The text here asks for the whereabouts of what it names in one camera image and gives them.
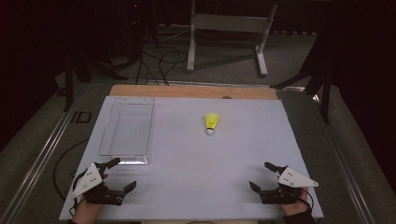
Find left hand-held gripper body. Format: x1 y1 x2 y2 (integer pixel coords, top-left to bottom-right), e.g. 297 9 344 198
72 161 125 207

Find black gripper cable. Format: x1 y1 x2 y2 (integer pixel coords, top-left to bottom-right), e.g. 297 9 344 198
68 169 89 217
297 187 315 210

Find black stand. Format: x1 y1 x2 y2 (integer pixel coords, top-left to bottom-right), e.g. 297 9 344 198
270 12 333 125
63 54 129 113

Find black floor cables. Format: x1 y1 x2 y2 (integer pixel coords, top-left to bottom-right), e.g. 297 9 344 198
134 29 190 87

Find person's left hand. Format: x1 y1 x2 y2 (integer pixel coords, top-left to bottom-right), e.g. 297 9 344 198
70 173 109 224

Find clear plastic box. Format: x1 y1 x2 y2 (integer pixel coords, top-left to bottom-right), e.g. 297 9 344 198
97 96 156 166

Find metal floor rail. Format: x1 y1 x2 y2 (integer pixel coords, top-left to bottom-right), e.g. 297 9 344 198
311 92 376 224
0 87 86 224

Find white board table cover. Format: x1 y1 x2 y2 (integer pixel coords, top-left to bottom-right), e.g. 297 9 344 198
58 94 325 222

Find white metal stand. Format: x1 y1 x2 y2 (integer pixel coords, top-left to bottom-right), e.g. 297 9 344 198
185 0 279 78

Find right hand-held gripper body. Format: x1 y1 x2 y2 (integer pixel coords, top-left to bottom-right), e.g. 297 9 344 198
259 166 319 205

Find yellow shuttlecock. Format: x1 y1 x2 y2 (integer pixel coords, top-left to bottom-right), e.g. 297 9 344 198
204 112 221 136

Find person's right hand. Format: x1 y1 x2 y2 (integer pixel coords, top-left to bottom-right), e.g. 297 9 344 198
280 187 311 217

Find black sleeve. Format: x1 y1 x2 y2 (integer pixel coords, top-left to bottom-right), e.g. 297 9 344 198
283 207 318 224

